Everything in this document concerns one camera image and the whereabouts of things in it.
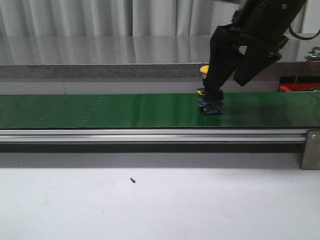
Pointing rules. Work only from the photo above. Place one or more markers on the metal conveyor support bracket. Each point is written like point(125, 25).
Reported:
point(311, 155)

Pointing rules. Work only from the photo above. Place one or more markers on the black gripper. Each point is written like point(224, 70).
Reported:
point(258, 24)

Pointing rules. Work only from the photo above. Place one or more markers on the yellow push button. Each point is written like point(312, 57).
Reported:
point(210, 102)

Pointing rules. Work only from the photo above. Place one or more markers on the aluminium conveyor frame rail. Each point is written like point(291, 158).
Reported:
point(153, 135)

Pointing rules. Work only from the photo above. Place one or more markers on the grey stone counter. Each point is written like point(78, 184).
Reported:
point(98, 57)

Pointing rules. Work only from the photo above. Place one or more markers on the green conveyor belt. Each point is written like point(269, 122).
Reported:
point(159, 110)

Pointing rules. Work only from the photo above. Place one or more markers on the small green circuit board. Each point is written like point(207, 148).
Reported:
point(313, 54)

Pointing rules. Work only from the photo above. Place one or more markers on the grey curtain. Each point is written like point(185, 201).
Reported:
point(114, 18)

